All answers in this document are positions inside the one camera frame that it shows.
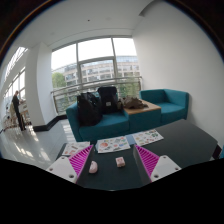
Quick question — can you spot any long teal sofa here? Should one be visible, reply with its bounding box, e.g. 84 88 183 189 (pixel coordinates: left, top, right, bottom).
65 92 131 143

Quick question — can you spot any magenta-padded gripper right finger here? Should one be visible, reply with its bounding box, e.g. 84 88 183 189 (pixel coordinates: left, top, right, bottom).
132 144 183 187

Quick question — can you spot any large black backpack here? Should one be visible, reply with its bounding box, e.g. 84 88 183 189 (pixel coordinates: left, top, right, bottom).
76 92 104 127

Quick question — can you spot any teal side table, wooden top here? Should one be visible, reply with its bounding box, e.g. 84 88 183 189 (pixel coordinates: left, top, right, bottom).
123 99 163 134

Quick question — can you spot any sticker sheet with green pictures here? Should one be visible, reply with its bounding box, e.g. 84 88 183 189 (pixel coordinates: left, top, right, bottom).
132 128 165 147

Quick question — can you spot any black backpack with label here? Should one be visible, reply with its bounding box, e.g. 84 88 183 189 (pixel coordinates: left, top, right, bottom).
97 85 119 115

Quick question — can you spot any pink power strip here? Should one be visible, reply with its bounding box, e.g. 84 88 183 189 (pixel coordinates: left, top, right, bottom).
88 160 99 175

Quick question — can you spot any sticker sheet with red pictures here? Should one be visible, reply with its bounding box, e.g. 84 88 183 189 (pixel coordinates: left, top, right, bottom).
61 141 92 157

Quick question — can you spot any person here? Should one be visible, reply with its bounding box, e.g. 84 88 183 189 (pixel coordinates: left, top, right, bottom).
11 90 27 132

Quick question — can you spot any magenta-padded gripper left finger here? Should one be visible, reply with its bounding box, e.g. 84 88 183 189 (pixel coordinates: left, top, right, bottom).
45 144 95 184

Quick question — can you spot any short teal sofa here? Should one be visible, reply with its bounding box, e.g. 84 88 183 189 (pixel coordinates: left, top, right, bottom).
139 88 190 126

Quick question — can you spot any brown jacket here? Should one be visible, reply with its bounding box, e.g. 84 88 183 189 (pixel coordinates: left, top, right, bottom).
118 95 149 110

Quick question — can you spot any metal window railing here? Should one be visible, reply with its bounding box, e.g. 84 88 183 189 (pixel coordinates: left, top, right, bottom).
50 75 143 114

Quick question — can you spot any sticker sheet with orange pictures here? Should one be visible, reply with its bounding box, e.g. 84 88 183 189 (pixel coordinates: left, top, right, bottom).
95 135 131 154

